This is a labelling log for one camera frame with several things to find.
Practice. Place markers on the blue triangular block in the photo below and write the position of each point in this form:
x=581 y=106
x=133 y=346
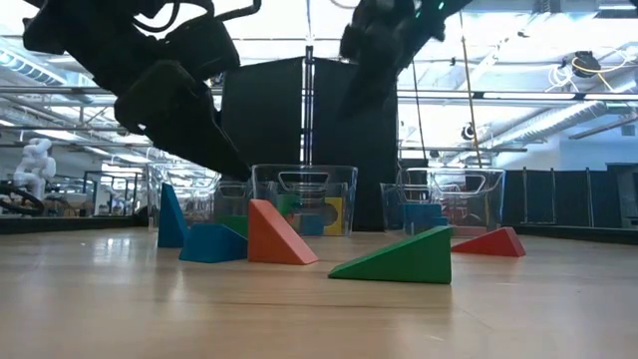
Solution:
x=172 y=224
x=214 y=244

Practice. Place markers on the low black partition panels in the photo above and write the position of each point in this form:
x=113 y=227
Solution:
x=568 y=197

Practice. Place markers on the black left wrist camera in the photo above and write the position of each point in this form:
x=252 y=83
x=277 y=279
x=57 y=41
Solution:
x=204 y=47

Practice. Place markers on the red triangular block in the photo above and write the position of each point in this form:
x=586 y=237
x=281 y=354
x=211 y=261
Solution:
x=498 y=245

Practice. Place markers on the green triangular block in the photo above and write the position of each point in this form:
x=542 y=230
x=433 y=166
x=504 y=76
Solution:
x=414 y=261

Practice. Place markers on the blue wooden block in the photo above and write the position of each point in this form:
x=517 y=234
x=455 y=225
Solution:
x=311 y=225

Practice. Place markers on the clear plastic bin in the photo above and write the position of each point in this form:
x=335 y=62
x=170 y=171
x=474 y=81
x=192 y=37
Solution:
x=309 y=179
x=204 y=204
x=488 y=199

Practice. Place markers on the orange triangular block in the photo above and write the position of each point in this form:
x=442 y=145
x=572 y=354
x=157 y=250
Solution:
x=274 y=239

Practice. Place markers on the tall black partition screen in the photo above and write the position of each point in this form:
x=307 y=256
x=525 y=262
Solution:
x=269 y=124

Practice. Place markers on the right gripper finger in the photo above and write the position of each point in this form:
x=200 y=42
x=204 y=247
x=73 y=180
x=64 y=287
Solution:
x=371 y=87

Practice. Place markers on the small black hanging fixture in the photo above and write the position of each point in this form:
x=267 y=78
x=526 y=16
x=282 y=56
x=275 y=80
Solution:
x=467 y=132

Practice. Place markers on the green curved block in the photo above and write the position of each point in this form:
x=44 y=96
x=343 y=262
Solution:
x=233 y=225

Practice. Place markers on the blue long block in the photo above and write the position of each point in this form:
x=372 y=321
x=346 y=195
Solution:
x=421 y=209
x=423 y=225

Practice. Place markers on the black ceiling camera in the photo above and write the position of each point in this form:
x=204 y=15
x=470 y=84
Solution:
x=585 y=64

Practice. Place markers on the white robot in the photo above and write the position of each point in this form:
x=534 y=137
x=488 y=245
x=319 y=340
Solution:
x=37 y=164

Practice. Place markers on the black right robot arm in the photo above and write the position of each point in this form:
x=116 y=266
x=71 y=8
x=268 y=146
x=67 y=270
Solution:
x=438 y=12

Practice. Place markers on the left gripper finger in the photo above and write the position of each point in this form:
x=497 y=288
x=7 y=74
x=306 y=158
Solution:
x=194 y=134

